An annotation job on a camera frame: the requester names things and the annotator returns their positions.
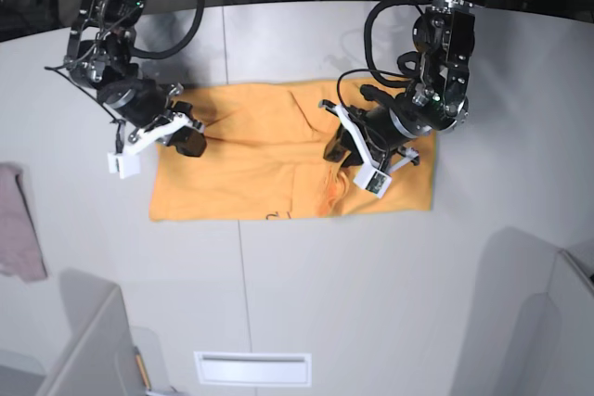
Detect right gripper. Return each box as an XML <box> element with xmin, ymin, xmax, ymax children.
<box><xmin>97</xmin><ymin>78</ymin><xmax>207</xmax><ymax>158</ymax></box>

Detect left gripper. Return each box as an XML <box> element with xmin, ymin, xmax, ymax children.
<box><xmin>318</xmin><ymin>89</ymin><xmax>420</xmax><ymax>168</ymax></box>

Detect yellow T-shirt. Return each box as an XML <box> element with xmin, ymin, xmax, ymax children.
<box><xmin>148</xmin><ymin>78</ymin><xmax>436</xmax><ymax>222</ymax></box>

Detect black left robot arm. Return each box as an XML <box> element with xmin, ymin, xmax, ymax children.
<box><xmin>319</xmin><ymin>0</ymin><xmax>485</xmax><ymax>171</ymax></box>

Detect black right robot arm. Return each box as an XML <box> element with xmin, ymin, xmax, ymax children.
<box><xmin>56</xmin><ymin>0</ymin><xmax>207</xmax><ymax>158</ymax></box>

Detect pink folded cloth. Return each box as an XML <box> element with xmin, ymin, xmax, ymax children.
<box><xmin>1</xmin><ymin>163</ymin><xmax>47</xmax><ymax>283</ymax></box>

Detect white table slot plate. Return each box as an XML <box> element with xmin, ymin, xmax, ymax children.
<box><xmin>194</xmin><ymin>351</ymin><xmax>313</xmax><ymax>388</ymax></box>

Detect pencil in bin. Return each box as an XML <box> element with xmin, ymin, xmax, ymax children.
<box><xmin>135</xmin><ymin>352</ymin><xmax>151</xmax><ymax>390</ymax></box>

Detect grey left bin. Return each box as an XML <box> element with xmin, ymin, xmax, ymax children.
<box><xmin>37</xmin><ymin>285</ymin><xmax>146</xmax><ymax>395</ymax></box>

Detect grey bin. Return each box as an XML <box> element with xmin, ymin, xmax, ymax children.
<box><xmin>37</xmin><ymin>285</ymin><xmax>146</xmax><ymax>395</ymax></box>
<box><xmin>539</xmin><ymin>252</ymin><xmax>593</xmax><ymax>395</ymax></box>

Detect grey right bin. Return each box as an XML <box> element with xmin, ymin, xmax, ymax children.
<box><xmin>539</xmin><ymin>252</ymin><xmax>593</xmax><ymax>395</ymax></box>

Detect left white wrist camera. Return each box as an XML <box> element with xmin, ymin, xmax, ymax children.
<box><xmin>332</xmin><ymin>104</ymin><xmax>420</xmax><ymax>198</ymax></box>

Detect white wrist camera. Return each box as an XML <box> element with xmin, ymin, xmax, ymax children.
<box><xmin>107</xmin><ymin>112</ymin><xmax>194</xmax><ymax>179</ymax></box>
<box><xmin>332</xmin><ymin>104</ymin><xmax>420</xmax><ymax>198</ymax></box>

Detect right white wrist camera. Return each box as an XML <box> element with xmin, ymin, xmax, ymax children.
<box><xmin>107</xmin><ymin>112</ymin><xmax>194</xmax><ymax>179</ymax></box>

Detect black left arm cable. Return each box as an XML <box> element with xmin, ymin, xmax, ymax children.
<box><xmin>336</xmin><ymin>0</ymin><xmax>428</xmax><ymax>109</ymax></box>

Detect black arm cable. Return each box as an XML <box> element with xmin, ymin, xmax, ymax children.
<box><xmin>336</xmin><ymin>0</ymin><xmax>428</xmax><ymax>109</ymax></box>
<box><xmin>44</xmin><ymin>0</ymin><xmax>206</xmax><ymax>137</ymax></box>

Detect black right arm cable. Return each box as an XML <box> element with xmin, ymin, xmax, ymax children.
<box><xmin>44</xmin><ymin>0</ymin><xmax>206</xmax><ymax>137</ymax></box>

